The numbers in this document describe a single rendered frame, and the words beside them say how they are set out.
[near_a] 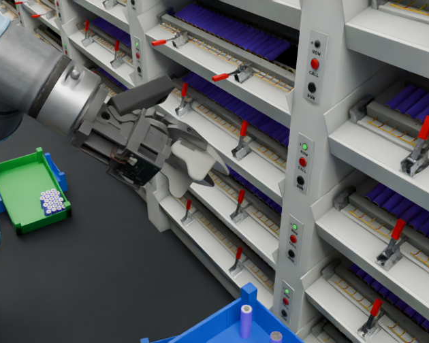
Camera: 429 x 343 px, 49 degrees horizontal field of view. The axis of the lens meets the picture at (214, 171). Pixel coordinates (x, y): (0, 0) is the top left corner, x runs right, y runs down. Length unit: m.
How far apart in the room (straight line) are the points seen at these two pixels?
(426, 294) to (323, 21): 0.48
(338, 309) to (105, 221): 1.03
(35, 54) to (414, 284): 0.68
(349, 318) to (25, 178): 1.37
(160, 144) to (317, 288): 0.60
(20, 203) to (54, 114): 1.33
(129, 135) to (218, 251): 0.87
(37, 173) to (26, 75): 1.41
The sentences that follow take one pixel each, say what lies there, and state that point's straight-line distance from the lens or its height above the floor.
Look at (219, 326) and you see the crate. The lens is 0.82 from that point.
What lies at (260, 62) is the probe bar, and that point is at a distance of 1.04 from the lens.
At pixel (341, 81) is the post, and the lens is 0.83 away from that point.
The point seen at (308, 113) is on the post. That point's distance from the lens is 0.89.
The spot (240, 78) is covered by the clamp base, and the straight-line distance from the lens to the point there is 1.04.
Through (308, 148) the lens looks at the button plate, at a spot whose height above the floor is 0.68.
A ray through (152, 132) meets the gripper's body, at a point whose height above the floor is 0.84.
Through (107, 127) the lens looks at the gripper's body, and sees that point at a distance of 0.62.
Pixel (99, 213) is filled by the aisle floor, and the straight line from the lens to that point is 1.88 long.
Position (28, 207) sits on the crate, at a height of 0.04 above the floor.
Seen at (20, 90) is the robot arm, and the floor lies 0.91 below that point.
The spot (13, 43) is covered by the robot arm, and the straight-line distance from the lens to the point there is 0.62.
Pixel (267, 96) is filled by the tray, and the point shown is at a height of 0.73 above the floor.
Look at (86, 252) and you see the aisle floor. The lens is 1.72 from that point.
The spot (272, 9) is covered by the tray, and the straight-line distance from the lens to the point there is 0.92.
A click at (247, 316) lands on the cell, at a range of 0.78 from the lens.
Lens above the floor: 1.14
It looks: 34 degrees down
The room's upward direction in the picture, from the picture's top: straight up
